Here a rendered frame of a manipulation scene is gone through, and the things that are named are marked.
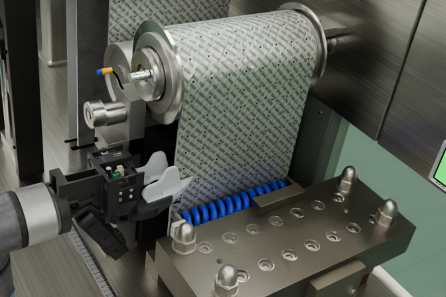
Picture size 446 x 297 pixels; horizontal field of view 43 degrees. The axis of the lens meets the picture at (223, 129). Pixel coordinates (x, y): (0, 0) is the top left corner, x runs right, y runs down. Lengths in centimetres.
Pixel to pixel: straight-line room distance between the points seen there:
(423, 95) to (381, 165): 214
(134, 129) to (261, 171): 24
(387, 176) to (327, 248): 206
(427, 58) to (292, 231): 33
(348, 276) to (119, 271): 37
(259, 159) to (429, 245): 177
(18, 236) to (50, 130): 59
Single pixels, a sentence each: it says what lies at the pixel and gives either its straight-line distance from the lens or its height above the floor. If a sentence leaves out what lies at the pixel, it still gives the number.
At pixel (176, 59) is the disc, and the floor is 130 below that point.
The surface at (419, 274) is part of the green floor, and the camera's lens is 249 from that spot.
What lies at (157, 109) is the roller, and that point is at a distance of 82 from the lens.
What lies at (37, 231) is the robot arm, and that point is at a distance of 75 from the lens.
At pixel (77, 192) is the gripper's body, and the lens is 76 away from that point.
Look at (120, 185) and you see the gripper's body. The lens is 78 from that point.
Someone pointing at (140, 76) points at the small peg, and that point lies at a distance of 77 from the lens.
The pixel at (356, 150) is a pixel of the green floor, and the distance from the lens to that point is 306.
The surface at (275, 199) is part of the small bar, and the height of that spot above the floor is 105.
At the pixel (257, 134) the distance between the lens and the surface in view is 90.
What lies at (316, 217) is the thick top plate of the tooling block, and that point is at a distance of 95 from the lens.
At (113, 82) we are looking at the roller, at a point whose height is 115.
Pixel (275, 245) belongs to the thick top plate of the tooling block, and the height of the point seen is 103.
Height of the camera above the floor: 164
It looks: 33 degrees down
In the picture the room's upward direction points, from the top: 9 degrees clockwise
